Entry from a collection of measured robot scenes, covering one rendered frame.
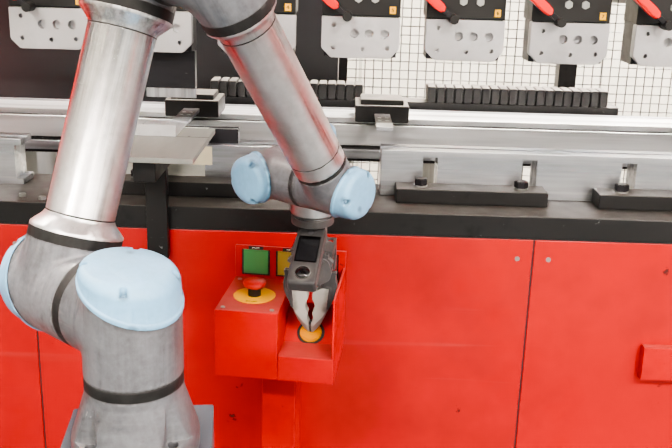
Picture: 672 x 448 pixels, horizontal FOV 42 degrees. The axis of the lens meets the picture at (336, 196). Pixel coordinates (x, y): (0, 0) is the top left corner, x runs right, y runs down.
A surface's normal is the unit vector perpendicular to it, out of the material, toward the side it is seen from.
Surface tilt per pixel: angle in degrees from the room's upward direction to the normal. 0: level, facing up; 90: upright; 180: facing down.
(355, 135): 90
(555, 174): 90
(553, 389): 90
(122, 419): 72
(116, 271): 7
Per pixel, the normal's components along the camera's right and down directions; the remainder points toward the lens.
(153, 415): 0.51, -0.05
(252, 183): -0.65, 0.26
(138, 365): 0.32, 0.27
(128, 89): 0.68, 0.18
